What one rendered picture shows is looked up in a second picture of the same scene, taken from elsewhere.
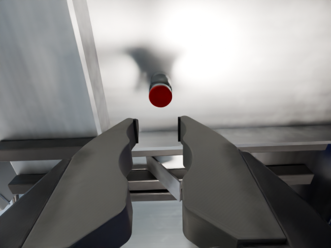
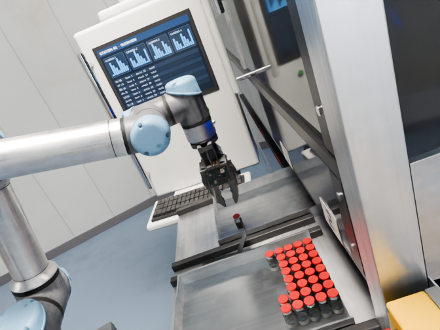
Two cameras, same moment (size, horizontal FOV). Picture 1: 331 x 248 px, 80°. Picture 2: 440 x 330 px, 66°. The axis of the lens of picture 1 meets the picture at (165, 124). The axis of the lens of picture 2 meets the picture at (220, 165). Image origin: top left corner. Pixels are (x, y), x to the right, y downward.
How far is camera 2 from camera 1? 0.95 m
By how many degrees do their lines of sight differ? 96
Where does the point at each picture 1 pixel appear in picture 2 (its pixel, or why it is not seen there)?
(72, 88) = (210, 241)
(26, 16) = (201, 230)
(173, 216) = (258, 282)
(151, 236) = (245, 305)
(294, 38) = (281, 205)
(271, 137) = (284, 219)
